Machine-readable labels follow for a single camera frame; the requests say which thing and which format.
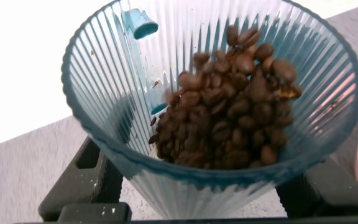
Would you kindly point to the brown coffee beans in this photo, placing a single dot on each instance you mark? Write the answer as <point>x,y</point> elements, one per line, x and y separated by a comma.
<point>228,118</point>

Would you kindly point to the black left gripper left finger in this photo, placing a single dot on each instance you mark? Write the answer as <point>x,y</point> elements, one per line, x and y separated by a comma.
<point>82,180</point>

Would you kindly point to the translucent blue ribbed plastic cup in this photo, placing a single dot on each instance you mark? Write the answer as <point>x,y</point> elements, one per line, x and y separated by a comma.
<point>110,77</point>

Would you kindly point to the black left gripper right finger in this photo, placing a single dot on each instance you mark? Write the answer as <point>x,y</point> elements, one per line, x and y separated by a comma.
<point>328,193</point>

